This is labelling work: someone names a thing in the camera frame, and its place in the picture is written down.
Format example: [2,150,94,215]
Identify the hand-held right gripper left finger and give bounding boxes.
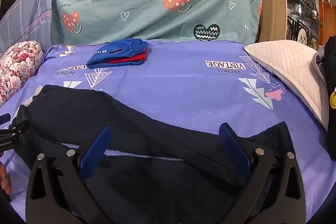
[25,126,124,224]

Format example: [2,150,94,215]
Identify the folded blue and red pants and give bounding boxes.
[86,38,149,69]

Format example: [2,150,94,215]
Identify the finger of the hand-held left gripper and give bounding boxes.
[0,113,30,134]

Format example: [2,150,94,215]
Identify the person's left hand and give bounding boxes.
[0,154,12,195]

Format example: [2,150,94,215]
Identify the floral bolster pillow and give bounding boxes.
[0,40,44,106]

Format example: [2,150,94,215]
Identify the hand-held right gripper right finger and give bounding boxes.
[219,123,306,224]

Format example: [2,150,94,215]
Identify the grey-blue plaid cloth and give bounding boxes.
[0,0,59,52]

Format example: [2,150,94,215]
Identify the purple printed bedsheet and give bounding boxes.
[0,40,336,224]

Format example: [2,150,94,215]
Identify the black smiley print garment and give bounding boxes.
[312,36,336,161]

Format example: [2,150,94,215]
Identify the white quilted pillow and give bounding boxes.
[244,40,330,131]

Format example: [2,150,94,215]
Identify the dark navy pants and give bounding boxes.
[14,84,297,224]

